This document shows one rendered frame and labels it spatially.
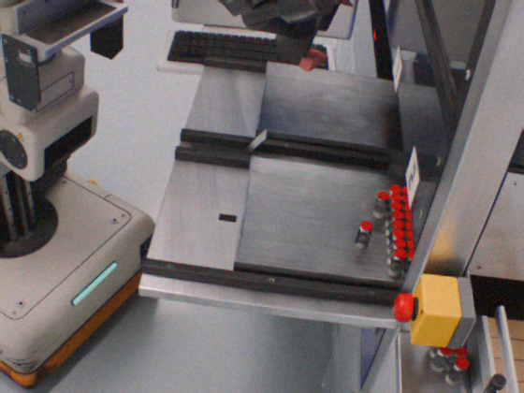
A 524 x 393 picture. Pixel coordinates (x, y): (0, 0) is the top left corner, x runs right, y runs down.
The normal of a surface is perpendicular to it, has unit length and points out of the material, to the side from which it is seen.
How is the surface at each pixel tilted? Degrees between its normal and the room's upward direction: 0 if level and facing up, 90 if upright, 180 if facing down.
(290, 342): 0
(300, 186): 0
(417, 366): 0
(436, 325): 90
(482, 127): 90
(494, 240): 90
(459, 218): 90
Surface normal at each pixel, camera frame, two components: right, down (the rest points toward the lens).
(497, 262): -0.09, 0.66
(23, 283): 0.11, -0.74
